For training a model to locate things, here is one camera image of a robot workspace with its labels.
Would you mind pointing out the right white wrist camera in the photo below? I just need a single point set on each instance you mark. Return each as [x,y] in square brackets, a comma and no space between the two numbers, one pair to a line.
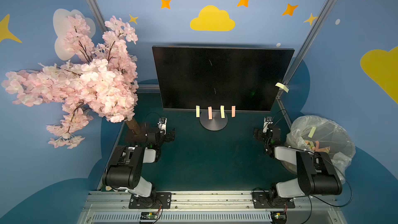
[266,123]

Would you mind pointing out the bin with clear plastic bag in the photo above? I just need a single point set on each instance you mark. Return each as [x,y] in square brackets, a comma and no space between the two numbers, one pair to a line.
[315,133]

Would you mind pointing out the right small circuit board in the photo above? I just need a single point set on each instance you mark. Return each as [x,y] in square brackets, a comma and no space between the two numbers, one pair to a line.
[278,217]

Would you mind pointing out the pink sticky note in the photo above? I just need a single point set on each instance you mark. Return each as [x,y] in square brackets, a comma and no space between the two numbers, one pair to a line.
[233,111]
[210,113]

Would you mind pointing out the aluminium frame post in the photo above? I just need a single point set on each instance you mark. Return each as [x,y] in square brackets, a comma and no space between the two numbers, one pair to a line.
[95,9]
[314,30]

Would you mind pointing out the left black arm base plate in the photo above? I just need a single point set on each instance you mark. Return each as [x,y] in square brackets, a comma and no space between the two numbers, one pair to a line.
[155,201]

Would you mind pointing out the round grey monitor stand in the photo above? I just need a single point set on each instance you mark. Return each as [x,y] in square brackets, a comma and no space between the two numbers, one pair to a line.
[217,123]

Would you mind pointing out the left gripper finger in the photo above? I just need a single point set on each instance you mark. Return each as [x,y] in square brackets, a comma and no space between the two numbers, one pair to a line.
[172,132]
[169,138]

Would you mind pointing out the pink cherry blossom tree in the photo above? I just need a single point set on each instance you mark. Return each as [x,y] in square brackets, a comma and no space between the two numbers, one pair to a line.
[104,82]

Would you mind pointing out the black computer monitor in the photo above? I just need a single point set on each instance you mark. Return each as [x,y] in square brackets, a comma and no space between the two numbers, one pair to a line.
[246,78]

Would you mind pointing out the left aluminium frame post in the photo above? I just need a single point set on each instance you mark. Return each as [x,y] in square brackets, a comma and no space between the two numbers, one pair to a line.
[95,9]

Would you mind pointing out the left small circuit board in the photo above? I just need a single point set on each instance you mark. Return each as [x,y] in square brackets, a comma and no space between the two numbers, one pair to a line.
[149,216]

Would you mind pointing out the aluminium mounting rail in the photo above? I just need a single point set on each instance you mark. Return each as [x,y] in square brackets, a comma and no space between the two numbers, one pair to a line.
[207,207]

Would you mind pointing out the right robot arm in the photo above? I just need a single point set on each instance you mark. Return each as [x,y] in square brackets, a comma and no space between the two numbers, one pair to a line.
[316,174]

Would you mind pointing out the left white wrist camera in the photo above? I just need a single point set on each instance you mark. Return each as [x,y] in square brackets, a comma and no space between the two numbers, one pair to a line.
[162,124]

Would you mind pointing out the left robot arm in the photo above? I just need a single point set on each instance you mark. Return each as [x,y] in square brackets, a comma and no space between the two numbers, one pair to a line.
[124,170]

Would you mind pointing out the small circuit board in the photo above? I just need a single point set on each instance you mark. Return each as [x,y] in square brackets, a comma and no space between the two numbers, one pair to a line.
[278,217]
[149,216]

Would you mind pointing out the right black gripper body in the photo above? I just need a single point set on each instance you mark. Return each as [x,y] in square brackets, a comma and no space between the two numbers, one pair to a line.
[261,135]

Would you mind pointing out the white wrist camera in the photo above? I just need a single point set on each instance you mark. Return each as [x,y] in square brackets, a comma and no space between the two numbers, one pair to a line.
[162,124]
[266,123]

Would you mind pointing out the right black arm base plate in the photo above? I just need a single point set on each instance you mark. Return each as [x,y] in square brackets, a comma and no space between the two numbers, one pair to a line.
[262,200]

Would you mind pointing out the green sticky note monitor edge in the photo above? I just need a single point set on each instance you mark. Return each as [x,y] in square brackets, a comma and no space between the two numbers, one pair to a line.
[283,87]

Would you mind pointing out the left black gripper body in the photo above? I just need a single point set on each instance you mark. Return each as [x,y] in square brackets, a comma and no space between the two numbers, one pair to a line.
[166,135]

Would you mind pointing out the brown tree trunk base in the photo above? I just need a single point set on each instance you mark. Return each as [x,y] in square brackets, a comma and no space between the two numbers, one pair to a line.
[136,133]

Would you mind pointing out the green sticky note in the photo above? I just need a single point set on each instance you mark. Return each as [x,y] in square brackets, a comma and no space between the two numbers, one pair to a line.
[222,112]
[197,111]

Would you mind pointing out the right aluminium frame post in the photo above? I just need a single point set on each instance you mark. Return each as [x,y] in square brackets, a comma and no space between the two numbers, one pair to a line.
[314,30]

